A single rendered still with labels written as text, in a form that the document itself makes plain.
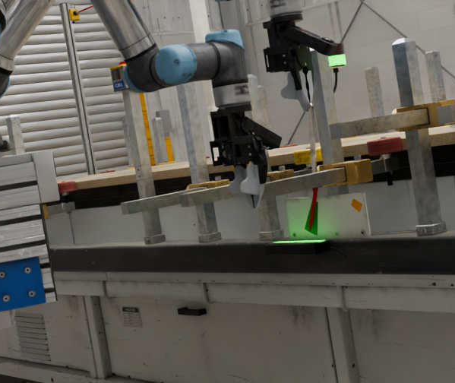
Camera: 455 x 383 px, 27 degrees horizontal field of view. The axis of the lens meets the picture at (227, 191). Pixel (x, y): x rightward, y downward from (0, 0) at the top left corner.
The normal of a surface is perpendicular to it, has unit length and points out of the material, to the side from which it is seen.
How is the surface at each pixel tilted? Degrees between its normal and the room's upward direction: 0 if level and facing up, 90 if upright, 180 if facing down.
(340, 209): 90
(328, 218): 90
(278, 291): 90
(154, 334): 90
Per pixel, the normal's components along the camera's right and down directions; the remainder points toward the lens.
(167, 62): -0.77, 0.15
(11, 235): 0.19, 0.02
